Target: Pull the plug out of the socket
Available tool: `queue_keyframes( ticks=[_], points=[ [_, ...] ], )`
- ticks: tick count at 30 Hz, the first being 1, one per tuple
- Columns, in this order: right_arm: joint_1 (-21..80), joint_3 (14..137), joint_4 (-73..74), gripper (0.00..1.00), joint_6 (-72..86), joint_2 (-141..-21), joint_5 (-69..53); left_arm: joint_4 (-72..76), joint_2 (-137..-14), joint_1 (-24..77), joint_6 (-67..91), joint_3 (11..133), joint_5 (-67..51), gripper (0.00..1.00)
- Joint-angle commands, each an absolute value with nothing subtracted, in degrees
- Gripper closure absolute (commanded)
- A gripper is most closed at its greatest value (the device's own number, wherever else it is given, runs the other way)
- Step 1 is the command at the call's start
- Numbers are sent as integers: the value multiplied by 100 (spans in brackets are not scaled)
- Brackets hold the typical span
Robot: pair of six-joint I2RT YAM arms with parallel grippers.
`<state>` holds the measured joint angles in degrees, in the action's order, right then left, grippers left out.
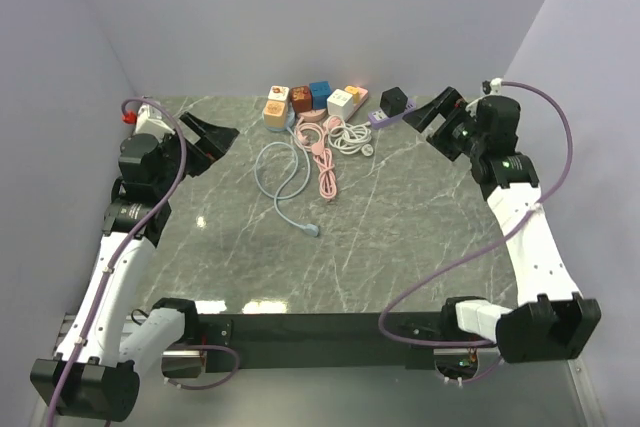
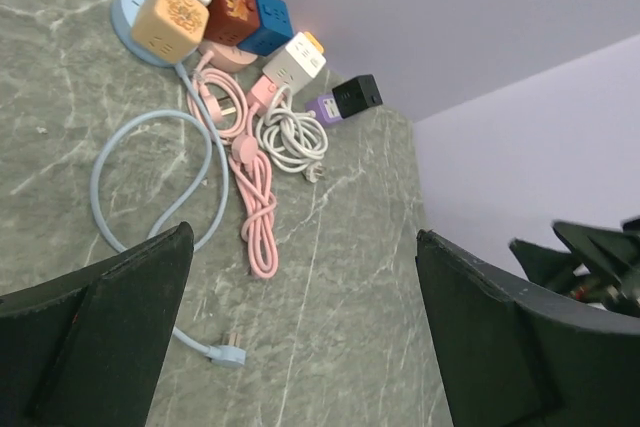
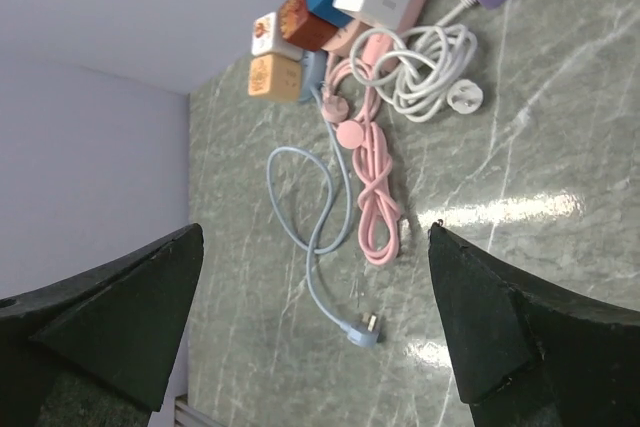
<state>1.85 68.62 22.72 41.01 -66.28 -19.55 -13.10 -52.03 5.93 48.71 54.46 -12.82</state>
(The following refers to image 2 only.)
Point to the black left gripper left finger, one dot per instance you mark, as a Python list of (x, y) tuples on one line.
[(87, 348)]

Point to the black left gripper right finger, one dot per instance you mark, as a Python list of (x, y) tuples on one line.
[(511, 353)]

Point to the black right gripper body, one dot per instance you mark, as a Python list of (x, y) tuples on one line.
[(599, 266)]

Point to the black cube socket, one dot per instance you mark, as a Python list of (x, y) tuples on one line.
[(357, 95)]

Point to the purple USB power strip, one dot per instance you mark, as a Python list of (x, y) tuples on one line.
[(324, 109)]

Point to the pink round socket base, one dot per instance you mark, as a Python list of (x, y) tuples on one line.
[(229, 59)]

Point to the pink power strip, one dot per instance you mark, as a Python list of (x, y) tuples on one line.
[(261, 95)]

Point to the yellow patterned cube socket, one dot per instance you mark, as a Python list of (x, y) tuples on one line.
[(170, 29)]

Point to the light blue round socket base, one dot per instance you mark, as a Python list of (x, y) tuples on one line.
[(122, 15)]

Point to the brown patterned cube socket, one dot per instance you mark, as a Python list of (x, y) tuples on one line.
[(231, 21)]

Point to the blue cube socket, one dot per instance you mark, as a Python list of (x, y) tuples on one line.
[(274, 31)]

